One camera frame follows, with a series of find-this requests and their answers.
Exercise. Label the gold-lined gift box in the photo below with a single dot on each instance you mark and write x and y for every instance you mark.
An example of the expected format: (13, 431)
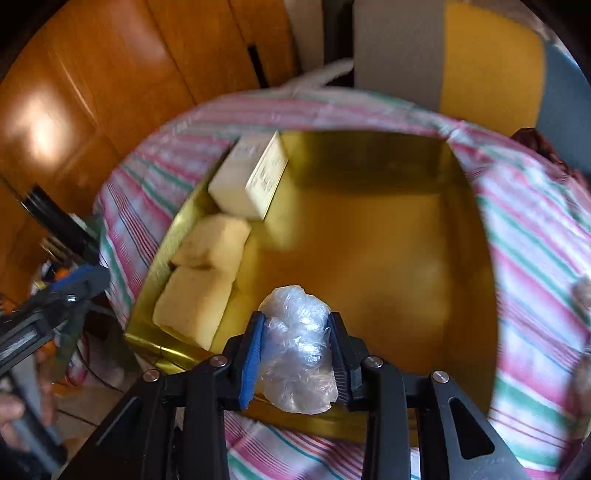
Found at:
(369, 258)

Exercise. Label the person's left hand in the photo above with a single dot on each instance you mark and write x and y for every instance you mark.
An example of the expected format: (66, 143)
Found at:
(10, 422)

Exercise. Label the wooden wardrobe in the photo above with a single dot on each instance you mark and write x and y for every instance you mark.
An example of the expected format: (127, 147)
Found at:
(92, 92)

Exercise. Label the cream cardboard box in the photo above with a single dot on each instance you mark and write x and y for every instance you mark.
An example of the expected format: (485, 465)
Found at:
(244, 175)

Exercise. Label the white crumpled cloth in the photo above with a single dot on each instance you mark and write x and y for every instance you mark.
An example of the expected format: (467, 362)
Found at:
(323, 76)

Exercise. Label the dark red cloth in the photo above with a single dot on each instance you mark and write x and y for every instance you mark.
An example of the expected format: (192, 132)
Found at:
(545, 147)

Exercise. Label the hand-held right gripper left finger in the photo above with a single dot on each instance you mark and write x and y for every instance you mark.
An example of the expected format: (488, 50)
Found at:
(251, 355)

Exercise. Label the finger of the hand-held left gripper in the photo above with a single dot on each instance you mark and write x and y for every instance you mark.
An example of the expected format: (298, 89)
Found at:
(64, 226)
(85, 281)

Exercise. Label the lower pale yellow sponge block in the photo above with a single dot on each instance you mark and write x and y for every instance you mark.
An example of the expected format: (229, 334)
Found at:
(194, 304)

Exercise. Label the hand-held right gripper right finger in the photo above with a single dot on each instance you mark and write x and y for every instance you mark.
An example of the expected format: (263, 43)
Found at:
(337, 355)

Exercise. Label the upper pale yellow sponge block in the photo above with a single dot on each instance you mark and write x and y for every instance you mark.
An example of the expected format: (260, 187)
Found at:
(210, 240)

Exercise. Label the pale yellow sponge block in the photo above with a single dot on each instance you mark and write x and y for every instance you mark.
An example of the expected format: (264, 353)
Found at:
(210, 240)
(194, 304)

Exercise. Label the clear plastic bag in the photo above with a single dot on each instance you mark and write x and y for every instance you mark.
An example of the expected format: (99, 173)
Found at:
(295, 350)

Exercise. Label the blue armchair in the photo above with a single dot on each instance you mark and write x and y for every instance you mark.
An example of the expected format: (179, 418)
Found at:
(565, 92)

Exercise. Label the striped pink green cloth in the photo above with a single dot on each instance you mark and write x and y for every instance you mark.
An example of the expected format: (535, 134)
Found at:
(531, 240)

